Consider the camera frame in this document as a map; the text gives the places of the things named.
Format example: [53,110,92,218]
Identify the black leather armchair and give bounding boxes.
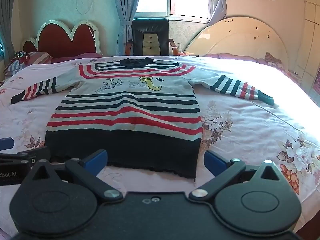
[124,17,179,56]

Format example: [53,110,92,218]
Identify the striped knit sweater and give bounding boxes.
[10,57,275,179]

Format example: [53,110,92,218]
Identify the pink floral bed sheet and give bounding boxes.
[0,54,320,232]

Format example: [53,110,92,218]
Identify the cream round headboard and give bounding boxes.
[184,16,289,71]

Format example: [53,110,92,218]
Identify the brown patterned cushion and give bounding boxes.
[265,52,283,66]

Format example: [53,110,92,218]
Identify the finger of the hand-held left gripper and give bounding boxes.
[0,146,52,167]
[0,137,15,151]

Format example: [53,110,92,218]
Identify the pink checked pillow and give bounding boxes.
[204,52,265,63]

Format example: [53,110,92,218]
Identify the dark pink bedding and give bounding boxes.
[51,52,103,64]

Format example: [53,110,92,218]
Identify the white wall cable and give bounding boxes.
[76,0,97,49]

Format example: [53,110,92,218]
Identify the blue curtain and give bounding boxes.
[207,0,230,26]
[112,0,147,55]

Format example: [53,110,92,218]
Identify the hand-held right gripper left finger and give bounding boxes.
[25,149,123,202]

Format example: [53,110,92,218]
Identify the decorative ribbon bow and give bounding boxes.
[14,51,30,61]

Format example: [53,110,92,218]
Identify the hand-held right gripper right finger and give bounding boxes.
[189,150,285,202]

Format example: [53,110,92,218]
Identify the striped pillows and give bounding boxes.
[4,51,53,77]

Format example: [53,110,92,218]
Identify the grey curtain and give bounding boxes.
[0,0,20,63]

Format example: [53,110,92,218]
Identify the red heart-shaped headboard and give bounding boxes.
[22,19,103,58]

